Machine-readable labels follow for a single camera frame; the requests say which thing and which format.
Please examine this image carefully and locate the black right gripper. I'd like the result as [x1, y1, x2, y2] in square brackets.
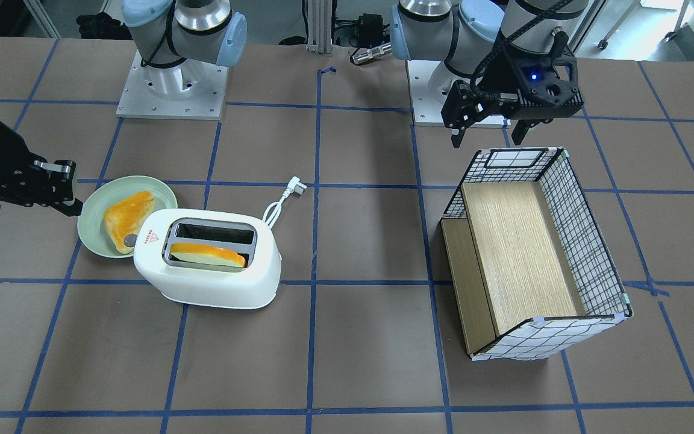
[0, 121, 84, 217]

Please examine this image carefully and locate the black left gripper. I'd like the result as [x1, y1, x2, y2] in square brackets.
[441, 79, 536, 149]

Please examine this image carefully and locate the white two-slot toaster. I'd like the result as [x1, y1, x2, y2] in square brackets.
[133, 209, 281, 309]

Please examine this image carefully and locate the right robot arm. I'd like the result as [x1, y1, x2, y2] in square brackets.
[0, 1, 247, 216]

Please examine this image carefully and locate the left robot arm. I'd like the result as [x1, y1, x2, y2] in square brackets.
[389, 1, 587, 148]

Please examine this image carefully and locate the bread slice in toaster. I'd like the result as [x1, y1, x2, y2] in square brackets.
[170, 242, 247, 268]

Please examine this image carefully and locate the light green plate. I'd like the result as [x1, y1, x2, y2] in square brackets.
[78, 175, 177, 258]

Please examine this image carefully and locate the toasted bread on plate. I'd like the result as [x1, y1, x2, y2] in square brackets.
[104, 190, 156, 254]

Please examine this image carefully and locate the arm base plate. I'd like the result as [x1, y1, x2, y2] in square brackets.
[406, 59, 507, 128]
[116, 52, 230, 121]

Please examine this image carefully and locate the wire basket with wooden shelf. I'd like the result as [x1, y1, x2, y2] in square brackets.
[440, 148, 634, 362]

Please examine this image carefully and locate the aluminium frame post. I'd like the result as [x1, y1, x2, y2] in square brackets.
[301, 1, 337, 57]

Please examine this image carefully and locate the white toaster power cord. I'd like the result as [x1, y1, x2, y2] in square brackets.
[261, 176, 308, 228]

